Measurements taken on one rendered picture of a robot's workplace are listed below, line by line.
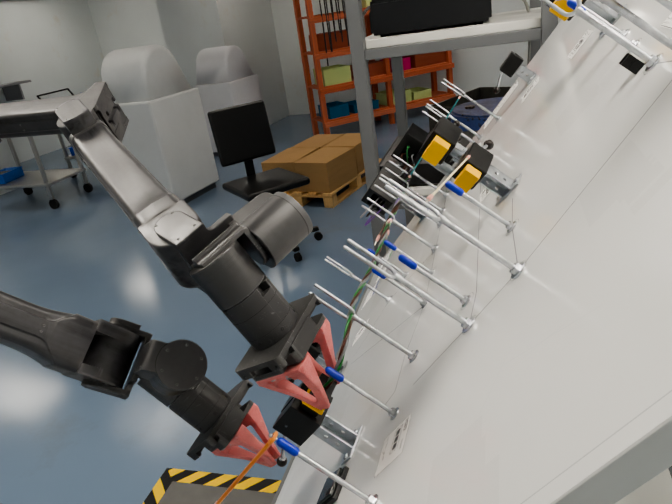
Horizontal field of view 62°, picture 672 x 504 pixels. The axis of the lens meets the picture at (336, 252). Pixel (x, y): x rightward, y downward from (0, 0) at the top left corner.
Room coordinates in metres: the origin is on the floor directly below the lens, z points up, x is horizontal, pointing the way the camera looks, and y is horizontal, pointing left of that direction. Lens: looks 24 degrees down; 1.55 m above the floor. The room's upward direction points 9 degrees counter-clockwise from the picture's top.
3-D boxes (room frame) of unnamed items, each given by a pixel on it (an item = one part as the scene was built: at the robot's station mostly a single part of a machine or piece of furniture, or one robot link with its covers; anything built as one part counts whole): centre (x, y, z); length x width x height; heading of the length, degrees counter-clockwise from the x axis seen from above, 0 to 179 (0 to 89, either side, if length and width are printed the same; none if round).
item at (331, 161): (5.11, -0.01, 0.19); 1.12 x 0.80 x 0.39; 155
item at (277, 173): (3.76, 0.43, 0.51); 0.65 x 0.65 x 1.02
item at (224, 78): (7.38, 1.05, 0.65); 0.69 x 0.59 x 1.29; 155
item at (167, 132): (5.55, 1.54, 0.73); 0.76 x 0.66 x 1.46; 155
